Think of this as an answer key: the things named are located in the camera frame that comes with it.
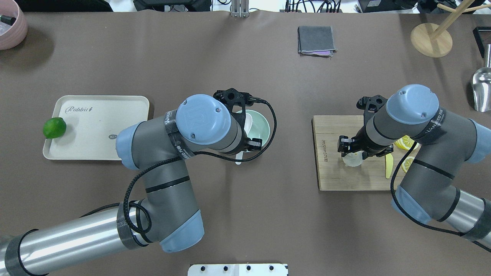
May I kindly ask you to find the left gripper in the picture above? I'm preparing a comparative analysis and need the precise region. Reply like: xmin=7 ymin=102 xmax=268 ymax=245
xmin=240 ymin=137 xmax=262 ymax=152

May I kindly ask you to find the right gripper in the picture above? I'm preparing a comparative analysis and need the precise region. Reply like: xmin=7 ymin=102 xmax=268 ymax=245
xmin=337 ymin=134 xmax=371 ymax=158

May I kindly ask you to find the white steamed bun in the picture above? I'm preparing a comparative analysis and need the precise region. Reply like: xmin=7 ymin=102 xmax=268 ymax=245
xmin=342 ymin=151 xmax=364 ymax=167

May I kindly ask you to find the white ceramic spoon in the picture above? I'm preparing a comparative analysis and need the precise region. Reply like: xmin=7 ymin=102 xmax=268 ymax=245
xmin=236 ymin=112 xmax=252 ymax=159

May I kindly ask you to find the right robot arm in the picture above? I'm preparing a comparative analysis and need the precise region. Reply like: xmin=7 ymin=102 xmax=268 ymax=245
xmin=337 ymin=84 xmax=491 ymax=250

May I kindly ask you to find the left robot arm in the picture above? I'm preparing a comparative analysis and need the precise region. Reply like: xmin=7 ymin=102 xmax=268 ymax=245
xmin=1 ymin=92 xmax=283 ymax=276

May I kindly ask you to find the mint green bowl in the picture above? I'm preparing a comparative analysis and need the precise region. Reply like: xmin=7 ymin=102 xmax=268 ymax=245
xmin=245 ymin=109 xmax=270 ymax=148

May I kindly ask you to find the pink bowl with ice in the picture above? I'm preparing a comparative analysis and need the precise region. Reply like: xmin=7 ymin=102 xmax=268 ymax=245
xmin=0 ymin=0 xmax=28 ymax=50

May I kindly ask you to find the bamboo cutting board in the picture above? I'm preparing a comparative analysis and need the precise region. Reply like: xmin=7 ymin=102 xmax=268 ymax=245
xmin=312 ymin=115 xmax=390 ymax=191

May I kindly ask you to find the yellow plastic knife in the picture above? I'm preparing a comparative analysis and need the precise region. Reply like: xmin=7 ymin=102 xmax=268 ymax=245
xmin=384 ymin=153 xmax=394 ymax=179

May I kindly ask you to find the front lemon slice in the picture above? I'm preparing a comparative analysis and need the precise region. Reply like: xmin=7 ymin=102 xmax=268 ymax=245
xmin=400 ymin=156 xmax=415 ymax=173

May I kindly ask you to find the folded grey cloth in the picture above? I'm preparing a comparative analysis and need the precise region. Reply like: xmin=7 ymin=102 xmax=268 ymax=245
xmin=297 ymin=26 xmax=338 ymax=57

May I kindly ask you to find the wooden mug tree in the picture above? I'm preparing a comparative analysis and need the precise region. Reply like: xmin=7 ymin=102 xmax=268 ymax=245
xmin=410 ymin=0 xmax=491 ymax=58

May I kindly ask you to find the metal scoop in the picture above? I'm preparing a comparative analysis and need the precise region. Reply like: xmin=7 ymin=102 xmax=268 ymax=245
xmin=472 ymin=44 xmax=491 ymax=112

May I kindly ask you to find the cream rectangular tray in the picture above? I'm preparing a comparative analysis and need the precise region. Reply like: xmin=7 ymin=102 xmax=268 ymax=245
xmin=43 ymin=95 xmax=150 ymax=161

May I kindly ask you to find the green lime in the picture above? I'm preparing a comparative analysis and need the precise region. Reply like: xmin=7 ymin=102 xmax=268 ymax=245
xmin=43 ymin=117 xmax=67 ymax=139

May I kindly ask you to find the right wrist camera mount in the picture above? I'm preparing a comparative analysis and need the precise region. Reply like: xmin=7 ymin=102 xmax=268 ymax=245
xmin=356 ymin=95 xmax=387 ymax=125

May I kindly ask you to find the aluminium frame post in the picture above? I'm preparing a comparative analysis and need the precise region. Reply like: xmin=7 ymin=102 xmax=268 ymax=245
xmin=230 ymin=0 xmax=249 ymax=18

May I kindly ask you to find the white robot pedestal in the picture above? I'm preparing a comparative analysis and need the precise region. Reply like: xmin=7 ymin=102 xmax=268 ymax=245
xmin=187 ymin=263 xmax=289 ymax=276

